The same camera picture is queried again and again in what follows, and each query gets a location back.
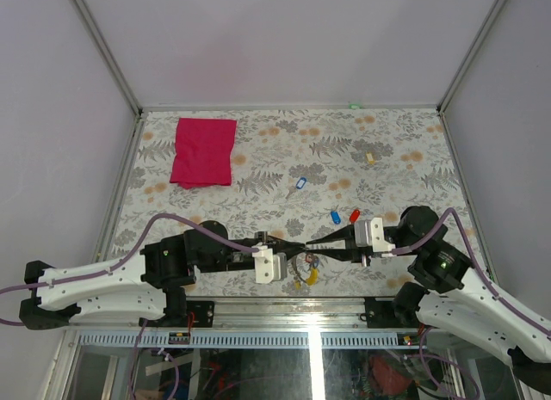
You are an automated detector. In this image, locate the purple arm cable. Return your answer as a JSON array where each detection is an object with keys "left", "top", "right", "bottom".
[
  {"left": 393, "top": 207, "right": 551, "bottom": 336},
  {"left": 0, "top": 213, "right": 266, "bottom": 328}
]

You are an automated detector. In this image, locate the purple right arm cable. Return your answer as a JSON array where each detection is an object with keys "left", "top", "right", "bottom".
[{"left": 393, "top": 207, "right": 551, "bottom": 336}]

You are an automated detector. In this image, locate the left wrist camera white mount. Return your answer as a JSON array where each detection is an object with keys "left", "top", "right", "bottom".
[{"left": 251, "top": 243, "right": 288, "bottom": 284}]

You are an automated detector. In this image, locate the aluminium enclosure frame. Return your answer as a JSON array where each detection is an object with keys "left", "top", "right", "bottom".
[{"left": 42, "top": 0, "right": 551, "bottom": 400}]

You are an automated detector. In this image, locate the grey keyring with yellow handle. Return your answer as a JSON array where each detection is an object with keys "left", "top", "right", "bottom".
[{"left": 289, "top": 253, "right": 320, "bottom": 279}]

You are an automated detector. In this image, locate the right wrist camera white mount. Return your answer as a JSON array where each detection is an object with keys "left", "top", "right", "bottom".
[{"left": 353, "top": 218, "right": 395, "bottom": 257}]

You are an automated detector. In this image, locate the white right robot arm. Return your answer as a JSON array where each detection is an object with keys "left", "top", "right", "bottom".
[{"left": 316, "top": 206, "right": 550, "bottom": 394}]

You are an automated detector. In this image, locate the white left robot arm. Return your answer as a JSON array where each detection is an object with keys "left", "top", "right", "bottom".
[{"left": 19, "top": 221, "right": 306, "bottom": 330}]

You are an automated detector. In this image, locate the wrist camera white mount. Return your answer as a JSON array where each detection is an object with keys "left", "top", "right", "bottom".
[
  {"left": 353, "top": 218, "right": 395, "bottom": 257},
  {"left": 251, "top": 243, "right": 288, "bottom": 284}
]

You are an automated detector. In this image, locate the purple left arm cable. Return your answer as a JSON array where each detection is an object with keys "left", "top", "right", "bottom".
[{"left": 0, "top": 213, "right": 266, "bottom": 328}]

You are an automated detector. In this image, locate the metal front rail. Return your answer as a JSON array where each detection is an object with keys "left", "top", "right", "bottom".
[{"left": 69, "top": 298, "right": 424, "bottom": 349}]

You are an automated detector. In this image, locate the pink folded cloth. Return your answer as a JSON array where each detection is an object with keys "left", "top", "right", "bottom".
[{"left": 170, "top": 118, "right": 237, "bottom": 189}]

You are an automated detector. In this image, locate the loose red tag key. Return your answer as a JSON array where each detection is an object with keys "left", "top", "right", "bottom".
[{"left": 349, "top": 209, "right": 361, "bottom": 224}]

